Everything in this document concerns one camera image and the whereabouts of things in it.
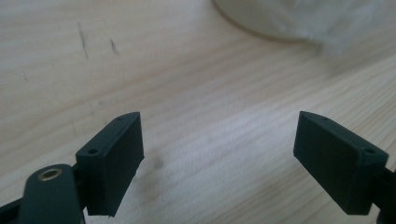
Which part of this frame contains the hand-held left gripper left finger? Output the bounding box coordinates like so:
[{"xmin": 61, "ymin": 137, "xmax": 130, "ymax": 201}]
[{"xmin": 75, "ymin": 111, "xmax": 146, "ymax": 218}]

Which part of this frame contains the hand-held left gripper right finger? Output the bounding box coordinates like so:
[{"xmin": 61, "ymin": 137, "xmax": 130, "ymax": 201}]
[{"xmin": 292, "ymin": 110, "xmax": 389, "ymax": 217}]

